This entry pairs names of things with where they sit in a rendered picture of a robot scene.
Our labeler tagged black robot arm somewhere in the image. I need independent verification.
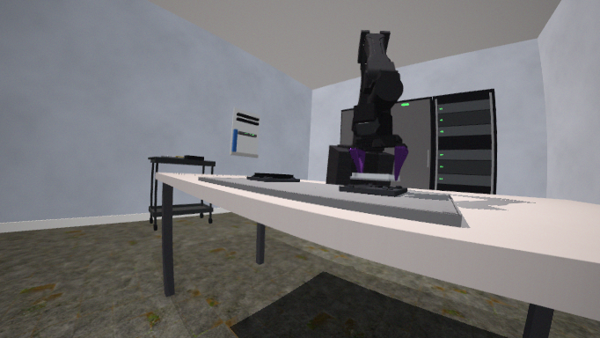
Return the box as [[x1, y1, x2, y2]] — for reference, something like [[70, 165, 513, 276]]
[[337, 30, 404, 149]]

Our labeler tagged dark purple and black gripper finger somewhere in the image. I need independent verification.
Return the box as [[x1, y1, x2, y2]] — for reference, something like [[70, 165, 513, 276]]
[[349, 148, 366, 173], [394, 146, 408, 180]]

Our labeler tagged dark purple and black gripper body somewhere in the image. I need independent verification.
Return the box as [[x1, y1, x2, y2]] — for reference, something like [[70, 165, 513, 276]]
[[352, 135, 407, 151]]

